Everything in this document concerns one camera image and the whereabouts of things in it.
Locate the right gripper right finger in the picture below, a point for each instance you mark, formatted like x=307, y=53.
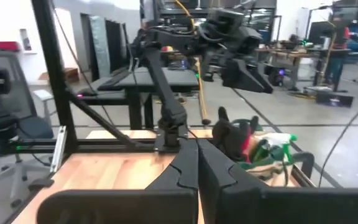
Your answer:
x=259, y=205

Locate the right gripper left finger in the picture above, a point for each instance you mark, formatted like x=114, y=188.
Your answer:
x=135, y=205

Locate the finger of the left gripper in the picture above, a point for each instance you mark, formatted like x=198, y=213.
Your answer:
x=239, y=76
x=264, y=84

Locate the green spray bottle white head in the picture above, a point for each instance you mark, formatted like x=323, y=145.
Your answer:
x=275, y=139

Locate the black red gardening glove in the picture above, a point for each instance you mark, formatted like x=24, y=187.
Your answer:
x=228, y=137

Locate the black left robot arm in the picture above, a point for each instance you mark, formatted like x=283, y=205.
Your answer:
x=158, y=77

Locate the computer tower blue light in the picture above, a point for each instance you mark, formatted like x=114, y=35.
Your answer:
x=278, y=74

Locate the wooden work tables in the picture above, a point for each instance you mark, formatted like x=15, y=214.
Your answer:
x=278, y=53

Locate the black floor box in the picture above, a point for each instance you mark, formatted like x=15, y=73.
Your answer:
x=334, y=100

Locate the person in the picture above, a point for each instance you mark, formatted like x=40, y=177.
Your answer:
x=337, y=62

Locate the black desk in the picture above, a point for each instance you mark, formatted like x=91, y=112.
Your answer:
x=154, y=79

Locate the black keyboard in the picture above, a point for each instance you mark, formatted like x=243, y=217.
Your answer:
x=113, y=81

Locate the black computer mouse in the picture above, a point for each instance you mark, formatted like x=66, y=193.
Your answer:
x=87, y=92

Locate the grey mottled panel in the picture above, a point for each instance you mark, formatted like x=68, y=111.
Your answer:
x=99, y=46

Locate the cardboard box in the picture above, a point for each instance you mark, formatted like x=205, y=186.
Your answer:
x=70, y=74

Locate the office chair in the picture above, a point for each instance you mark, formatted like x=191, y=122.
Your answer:
x=14, y=99

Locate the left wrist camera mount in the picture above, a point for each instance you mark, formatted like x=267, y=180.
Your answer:
x=225, y=20

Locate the silver metal bracket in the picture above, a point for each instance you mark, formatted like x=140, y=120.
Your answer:
x=59, y=149

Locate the black aluminium rig frame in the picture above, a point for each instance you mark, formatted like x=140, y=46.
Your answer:
x=54, y=77

